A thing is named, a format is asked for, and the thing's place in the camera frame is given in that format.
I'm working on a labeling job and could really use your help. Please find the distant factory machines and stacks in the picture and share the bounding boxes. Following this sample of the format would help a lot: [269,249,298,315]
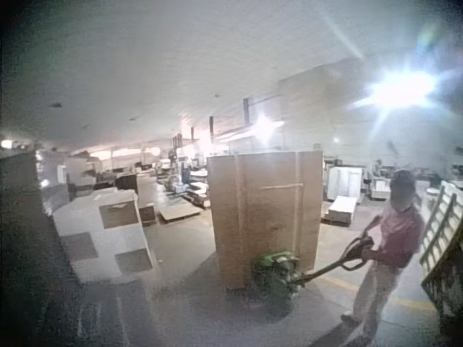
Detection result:
[155,146,211,210]

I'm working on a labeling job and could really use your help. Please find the flat cardboard sheets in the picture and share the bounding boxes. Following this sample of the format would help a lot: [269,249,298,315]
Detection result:
[159,205,203,223]

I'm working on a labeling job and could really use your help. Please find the small brown carton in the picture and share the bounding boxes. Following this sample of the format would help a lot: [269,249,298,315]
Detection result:
[139,204,157,223]

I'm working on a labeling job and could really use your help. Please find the dark brown box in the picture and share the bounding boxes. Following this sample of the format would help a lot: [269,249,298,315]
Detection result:
[114,173,139,192]

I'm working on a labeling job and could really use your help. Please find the green pallet jack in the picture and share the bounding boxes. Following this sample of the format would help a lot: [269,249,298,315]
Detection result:
[252,234,375,317]

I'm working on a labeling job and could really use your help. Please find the white panelled cabinet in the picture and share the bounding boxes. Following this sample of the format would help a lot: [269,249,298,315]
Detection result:
[327,166,364,202]

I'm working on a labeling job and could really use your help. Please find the white board stack on pallet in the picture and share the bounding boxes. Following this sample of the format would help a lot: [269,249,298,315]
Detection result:
[323,194,360,228]
[369,179,392,200]

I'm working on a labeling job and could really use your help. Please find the white stepped cabinet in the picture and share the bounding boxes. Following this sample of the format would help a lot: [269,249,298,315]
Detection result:
[52,188,158,284]

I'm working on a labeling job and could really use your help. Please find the bright ceiling lamp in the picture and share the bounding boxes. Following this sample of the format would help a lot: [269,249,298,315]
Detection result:
[352,68,441,113]

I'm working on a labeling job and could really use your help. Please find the dark tall cabinet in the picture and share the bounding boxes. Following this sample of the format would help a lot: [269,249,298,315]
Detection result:
[0,148,73,326]

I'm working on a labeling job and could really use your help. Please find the tall strapped cardboard stack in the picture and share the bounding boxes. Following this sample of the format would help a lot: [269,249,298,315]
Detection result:
[206,150,324,291]

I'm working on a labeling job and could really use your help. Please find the white slatted frame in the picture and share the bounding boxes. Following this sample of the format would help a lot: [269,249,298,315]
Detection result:
[418,179,463,275]

